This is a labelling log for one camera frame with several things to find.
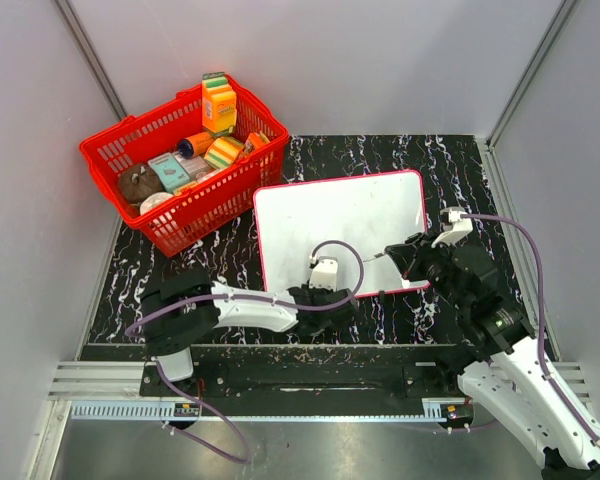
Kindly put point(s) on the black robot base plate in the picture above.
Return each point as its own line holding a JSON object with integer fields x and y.
{"x": 384, "y": 379}

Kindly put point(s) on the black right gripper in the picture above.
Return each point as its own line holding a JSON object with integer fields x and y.
{"x": 403, "y": 255}

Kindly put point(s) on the black whiteboard marker pen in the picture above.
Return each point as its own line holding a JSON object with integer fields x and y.
{"x": 375, "y": 257}

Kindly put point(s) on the red plastic shopping basket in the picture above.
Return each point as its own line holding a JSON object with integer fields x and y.
{"x": 187, "y": 167}

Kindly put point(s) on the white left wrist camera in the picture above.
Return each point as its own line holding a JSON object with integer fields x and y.
{"x": 324, "y": 273}

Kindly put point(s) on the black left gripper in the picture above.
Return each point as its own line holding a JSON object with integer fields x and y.
{"x": 317, "y": 292}

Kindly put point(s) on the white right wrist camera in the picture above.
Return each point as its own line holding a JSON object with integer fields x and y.
{"x": 456, "y": 225}

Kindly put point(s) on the brown round bread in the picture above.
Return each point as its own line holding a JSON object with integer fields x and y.
{"x": 138, "y": 182}

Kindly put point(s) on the orange cylindrical can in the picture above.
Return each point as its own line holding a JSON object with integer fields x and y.
{"x": 195, "y": 145}

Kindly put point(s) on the yellow green sponge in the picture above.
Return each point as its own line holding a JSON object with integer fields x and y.
{"x": 223, "y": 152}

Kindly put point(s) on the orange sponge pack upright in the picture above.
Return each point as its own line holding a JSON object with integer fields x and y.
{"x": 219, "y": 104}

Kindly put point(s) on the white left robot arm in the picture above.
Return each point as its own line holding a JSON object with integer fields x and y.
{"x": 179, "y": 312}

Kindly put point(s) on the orange snack packet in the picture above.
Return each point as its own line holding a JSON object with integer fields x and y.
{"x": 254, "y": 141}

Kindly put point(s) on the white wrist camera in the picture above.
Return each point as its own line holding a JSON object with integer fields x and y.
{"x": 324, "y": 273}
{"x": 456, "y": 225}

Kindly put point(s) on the white round lid container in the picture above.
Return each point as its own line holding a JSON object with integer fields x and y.
{"x": 154, "y": 201}

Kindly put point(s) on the pink framed whiteboard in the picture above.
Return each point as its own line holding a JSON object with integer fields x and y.
{"x": 349, "y": 218}

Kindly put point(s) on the teal small box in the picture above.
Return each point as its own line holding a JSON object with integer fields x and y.
{"x": 170, "y": 172}

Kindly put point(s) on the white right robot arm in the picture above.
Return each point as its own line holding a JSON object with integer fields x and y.
{"x": 501, "y": 362}

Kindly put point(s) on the white slotted cable duct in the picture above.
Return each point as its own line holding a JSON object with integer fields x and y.
{"x": 173, "y": 411}

